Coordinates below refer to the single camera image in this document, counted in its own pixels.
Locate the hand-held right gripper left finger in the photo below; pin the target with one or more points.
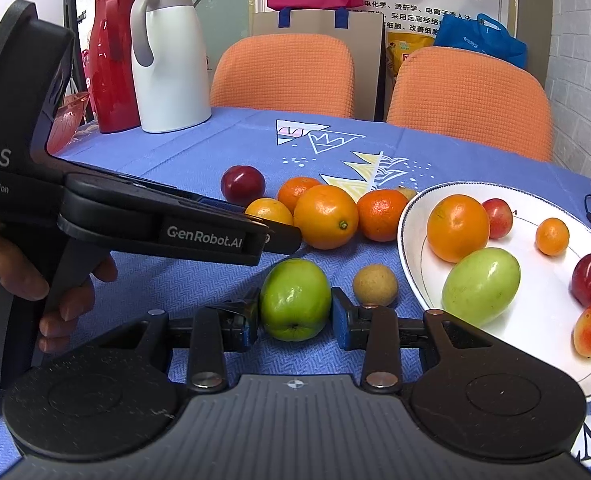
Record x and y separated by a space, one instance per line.
253 317

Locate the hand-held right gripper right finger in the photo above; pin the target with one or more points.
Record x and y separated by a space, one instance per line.
338 317

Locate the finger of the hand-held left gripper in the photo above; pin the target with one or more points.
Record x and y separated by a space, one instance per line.
200 242
125 190

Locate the green apple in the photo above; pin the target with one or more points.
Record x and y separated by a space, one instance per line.
295 299

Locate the tan longan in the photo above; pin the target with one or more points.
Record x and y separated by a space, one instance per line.
408 193
374 285

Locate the yellow-orange kumquat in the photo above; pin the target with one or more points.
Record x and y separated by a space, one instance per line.
269 211

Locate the large orange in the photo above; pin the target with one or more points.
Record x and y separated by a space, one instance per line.
325 216
458 227

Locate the tangerine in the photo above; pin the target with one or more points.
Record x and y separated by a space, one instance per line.
383 215
299 192

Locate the green jujube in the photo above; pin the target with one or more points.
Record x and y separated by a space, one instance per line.
480 286

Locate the pink-red plum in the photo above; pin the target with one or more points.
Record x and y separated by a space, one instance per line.
499 218

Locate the white plate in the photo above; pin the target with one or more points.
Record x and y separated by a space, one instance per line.
540 305

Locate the small orange kumquat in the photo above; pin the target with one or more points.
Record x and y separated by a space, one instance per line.
552 236

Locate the person's left hand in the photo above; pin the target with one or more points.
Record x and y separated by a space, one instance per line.
15 265

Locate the blue printed tablecloth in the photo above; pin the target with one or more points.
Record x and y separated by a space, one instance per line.
175 160

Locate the red plastic bowl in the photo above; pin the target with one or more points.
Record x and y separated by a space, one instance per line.
70 120

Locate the white thermos jug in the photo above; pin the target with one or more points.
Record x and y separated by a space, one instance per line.
175 85

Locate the red thermos jug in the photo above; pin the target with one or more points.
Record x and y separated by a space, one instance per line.
112 70

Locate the orange chair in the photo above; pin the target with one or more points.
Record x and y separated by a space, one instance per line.
280 75
470 105

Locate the yellow snack packet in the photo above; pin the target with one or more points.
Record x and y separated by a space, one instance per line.
400 50

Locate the blue plastic bag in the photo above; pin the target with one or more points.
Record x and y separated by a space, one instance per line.
475 40

